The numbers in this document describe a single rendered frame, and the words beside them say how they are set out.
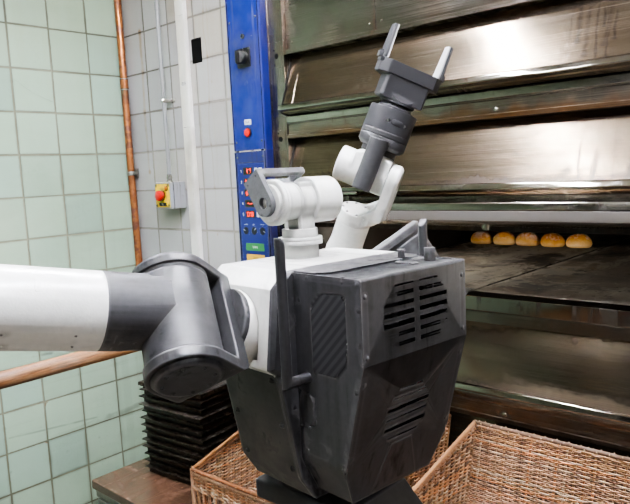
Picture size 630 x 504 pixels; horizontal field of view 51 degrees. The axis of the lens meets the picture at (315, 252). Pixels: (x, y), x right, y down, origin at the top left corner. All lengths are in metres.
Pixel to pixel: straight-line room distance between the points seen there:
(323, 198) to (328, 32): 1.20
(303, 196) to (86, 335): 0.35
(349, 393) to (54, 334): 0.33
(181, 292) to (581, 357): 1.16
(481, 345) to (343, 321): 1.09
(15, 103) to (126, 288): 1.94
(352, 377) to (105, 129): 2.16
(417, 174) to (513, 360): 0.55
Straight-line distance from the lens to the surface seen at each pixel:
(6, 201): 2.61
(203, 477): 1.91
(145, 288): 0.76
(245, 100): 2.25
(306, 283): 0.80
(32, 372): 1.28
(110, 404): 2.90
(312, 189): 0.93
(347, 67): 2.01
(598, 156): 1.63
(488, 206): 1.58
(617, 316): 1.65
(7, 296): 0.72
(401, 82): 1.22
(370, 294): 0.75
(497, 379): 1.80
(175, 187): 2.54
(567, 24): 1.69
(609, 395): 1.70
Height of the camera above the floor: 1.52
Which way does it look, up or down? 7 degrees down
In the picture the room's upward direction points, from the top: 3 degrees counter-clockwise
